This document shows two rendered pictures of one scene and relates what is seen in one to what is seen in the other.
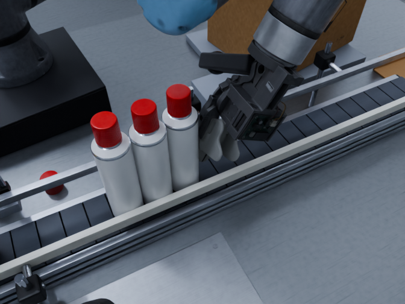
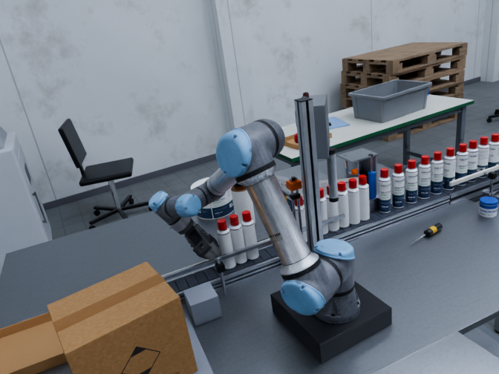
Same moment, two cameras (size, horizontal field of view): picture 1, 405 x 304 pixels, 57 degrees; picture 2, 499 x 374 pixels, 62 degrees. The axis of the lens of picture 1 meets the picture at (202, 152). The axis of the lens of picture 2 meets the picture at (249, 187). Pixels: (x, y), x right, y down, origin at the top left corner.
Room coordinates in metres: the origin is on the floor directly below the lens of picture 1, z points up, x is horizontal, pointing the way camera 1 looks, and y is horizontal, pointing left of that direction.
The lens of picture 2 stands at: (1.74, 0.33, 1.80)
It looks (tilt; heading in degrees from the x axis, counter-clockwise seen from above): 23 degrees down; 187
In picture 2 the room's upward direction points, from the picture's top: 8 degrees counter-clockwise
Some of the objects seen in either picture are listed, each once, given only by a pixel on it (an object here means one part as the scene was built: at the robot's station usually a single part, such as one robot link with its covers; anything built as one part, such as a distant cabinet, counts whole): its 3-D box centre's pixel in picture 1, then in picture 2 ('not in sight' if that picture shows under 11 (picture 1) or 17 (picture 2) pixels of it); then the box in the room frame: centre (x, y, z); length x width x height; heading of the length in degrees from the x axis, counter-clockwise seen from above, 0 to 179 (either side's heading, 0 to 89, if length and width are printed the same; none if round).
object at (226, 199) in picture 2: not in sight; (213, 197); (-0.14, -0.10, 0.95); 0.20 x 0.20 x 0.14
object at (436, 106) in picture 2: not in sight; (361, 162); (-1.82, 0.91, 0.40); 1.90 x 0.75 x 0.80; 122
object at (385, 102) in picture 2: not in sight; (390, 100); (-1.89, 1.17, 0.91); 0.60 x 0.40 x 0.22; 125
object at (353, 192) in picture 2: not in sight; (353, 201); (0.11, 0.55, 0.98); 0.05 x 0.05 x 0.20
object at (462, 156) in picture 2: not in sight; (461, 164); (-0.17, 1.10, 0.98); 0.05 x 0.05 x 0.20
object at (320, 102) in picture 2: not in sight; (313, 126); (0.28, 0.40, 1.38); 0.17 x 0.10 x 0.19; 172
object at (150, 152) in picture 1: (152, 158); (237, 239); (0.35, 0.07, 0.98); 0.05 x 0.05 x 0.20
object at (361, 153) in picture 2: not in sight; (357, 154); (-0.02, 0.60, 1.14); 0.14 x 0.11 x 0.01; 117
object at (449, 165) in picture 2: not in sight; (449, 168); (-0.14, 1.04, 0.98); 0.05 x 0.05 x 0.20
